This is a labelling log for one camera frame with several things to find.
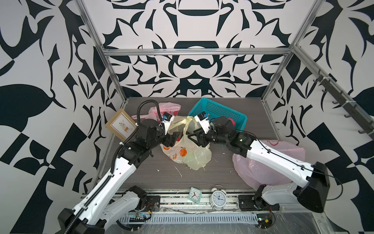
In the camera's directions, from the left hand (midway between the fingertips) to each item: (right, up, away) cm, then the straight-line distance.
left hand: (171, 126), depth 73 cm
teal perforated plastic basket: (+28, +9, +35) cm, 46 cm away
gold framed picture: (-32, 0, +17) cm, 36 cm away
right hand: (+10, -3, -1) cm, 10 cm away
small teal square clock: (+12, -35, +3) cm, 38 cm away
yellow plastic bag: (+8, -14, +8) cm, 18 cm away
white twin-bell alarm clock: (+23, -35, 0) cm, 42 cm away
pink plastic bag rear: (-7, +10, +23) cm, 26 cm away
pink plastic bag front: (+41, -21, -5) cm, 46 cm away
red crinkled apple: (+39, +1, +29) cm, 49 cm away
